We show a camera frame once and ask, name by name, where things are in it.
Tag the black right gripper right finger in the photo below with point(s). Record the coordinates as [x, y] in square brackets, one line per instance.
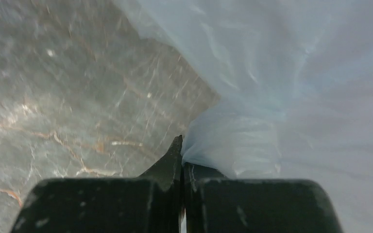
[216, 204]

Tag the translucent blue trash bag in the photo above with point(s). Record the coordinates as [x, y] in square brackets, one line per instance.
[295, 79]

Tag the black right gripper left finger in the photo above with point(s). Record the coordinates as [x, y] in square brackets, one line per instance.
[148, 203]

